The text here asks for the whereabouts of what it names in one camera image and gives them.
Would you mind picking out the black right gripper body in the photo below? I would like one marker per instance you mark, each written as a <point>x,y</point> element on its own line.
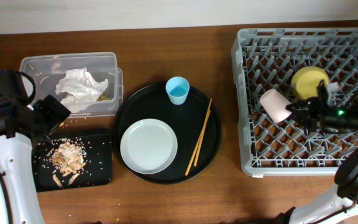
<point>334,117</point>

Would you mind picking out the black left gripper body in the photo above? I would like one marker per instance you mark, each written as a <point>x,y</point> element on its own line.
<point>50,117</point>

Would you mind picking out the yellow bowl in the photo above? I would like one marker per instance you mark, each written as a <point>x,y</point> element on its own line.
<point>305,82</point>

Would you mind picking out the rice and food scraps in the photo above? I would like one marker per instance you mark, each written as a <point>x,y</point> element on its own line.
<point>69,161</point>

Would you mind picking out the pink cup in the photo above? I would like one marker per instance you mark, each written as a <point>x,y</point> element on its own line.
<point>274,103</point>

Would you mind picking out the white napkin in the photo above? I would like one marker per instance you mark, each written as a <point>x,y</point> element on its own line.
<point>81,88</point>

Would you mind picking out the grey plate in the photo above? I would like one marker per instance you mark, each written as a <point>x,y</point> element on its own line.
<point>148,146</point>

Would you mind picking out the wooden chopstick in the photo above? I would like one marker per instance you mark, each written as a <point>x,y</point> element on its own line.
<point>200,139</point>
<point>190,165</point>

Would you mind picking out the blue cup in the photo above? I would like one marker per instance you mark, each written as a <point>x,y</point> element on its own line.
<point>177,89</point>

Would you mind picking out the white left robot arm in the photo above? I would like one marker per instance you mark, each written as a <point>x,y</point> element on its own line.
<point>21,129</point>

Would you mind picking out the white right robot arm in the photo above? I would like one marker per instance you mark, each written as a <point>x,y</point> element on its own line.
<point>339,203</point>

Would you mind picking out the grey dishwasher rack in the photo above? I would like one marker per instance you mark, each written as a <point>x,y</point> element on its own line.
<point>264,59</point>

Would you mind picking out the black rectangular tray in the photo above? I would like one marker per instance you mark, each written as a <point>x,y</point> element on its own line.
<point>97,148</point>

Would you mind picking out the clear plastic bin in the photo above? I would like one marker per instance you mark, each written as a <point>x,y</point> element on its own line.
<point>48,70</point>

